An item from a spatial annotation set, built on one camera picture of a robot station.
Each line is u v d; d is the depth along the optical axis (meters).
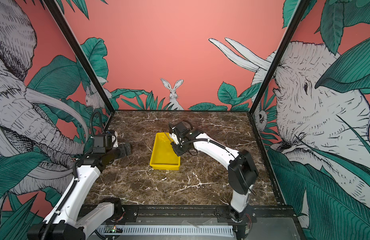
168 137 0.77
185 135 0.62
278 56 0.86
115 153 0.70
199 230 0.70
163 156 0.97
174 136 0.78
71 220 0.40
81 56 0.87
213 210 0.78
